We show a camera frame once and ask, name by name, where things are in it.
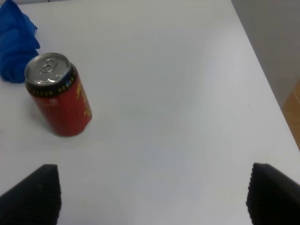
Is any brown cardboard box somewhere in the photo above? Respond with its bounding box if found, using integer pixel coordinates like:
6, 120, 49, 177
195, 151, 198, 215
282, 81, 300, 148

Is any red drink can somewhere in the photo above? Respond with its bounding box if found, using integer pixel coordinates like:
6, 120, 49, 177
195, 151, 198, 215
24, 52, 92, 136

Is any blue crumpled cloth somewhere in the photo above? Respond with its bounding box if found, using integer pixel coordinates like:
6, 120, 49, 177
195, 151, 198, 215
0, 0, 40, 83

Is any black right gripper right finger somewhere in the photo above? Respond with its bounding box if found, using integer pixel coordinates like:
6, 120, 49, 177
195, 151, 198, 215
246, 163, 300, 225

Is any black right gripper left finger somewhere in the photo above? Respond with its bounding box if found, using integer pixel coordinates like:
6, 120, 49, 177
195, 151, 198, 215
0, 164, 62, 225

